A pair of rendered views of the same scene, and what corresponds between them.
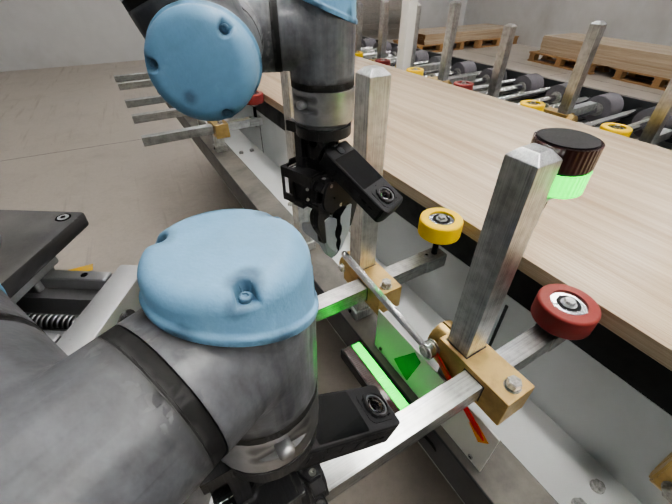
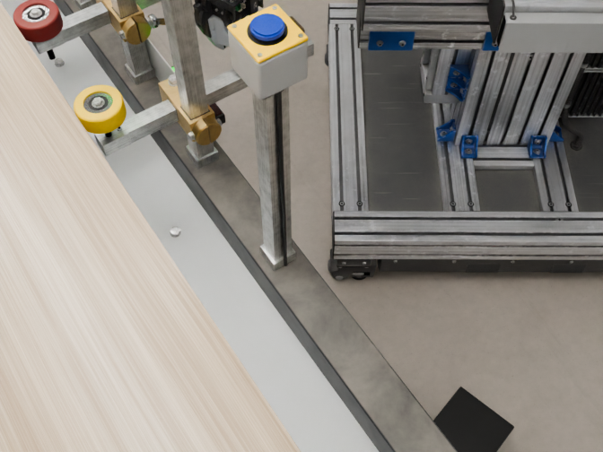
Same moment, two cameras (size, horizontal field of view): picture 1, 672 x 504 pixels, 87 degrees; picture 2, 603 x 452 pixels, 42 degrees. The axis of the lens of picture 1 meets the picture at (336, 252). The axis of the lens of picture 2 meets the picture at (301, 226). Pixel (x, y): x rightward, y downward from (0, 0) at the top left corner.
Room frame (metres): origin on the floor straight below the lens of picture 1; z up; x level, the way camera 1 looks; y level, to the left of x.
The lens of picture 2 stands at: (1.43, 0.09, 1.87)
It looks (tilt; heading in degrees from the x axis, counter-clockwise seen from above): 58 degrees down; 177
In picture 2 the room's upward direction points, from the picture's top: straight up
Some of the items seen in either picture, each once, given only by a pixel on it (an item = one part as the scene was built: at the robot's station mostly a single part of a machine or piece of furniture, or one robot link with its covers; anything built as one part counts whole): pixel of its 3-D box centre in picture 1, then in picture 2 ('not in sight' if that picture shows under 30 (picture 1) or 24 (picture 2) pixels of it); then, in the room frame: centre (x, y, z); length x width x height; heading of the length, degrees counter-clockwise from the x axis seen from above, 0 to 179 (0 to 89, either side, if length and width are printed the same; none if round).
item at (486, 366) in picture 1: (475, 365); (120, 13); (0.29, -0.19, 0.85); 0.14 x 0.06 x 0.05; 31
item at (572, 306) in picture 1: (554, 327); (43, 34); (0.35, -0.33, 0.85); 0.08 x 0.08 x 0.11
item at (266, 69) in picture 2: not in sight; (268, 54); (0.74, 0.08, 1.18); 0.07 x 0.07 x 0.08; 31
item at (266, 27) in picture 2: not in sight; (266, 29); (0.74, 0.08, 1.22); 0.04 x 0.04 x 0.02
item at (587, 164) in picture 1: (563, 150); not in sight; (0.33, -0.22, 1.14); 0.06 x 0.06 x 0.02
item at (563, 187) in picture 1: (553, 174); not in sight; (0.33, -0.22, 1.11); 0.06 x 0.06 x 0.02
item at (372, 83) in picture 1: (364, 219); (187, 69); (0.52, -0.05, 0.93); 0.04 x 0.04 x 0.48; 31
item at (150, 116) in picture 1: (189, 110); not in sight; (1.53, 0.61, 0.81); 0.44 x 0.03 x 0.04; 121
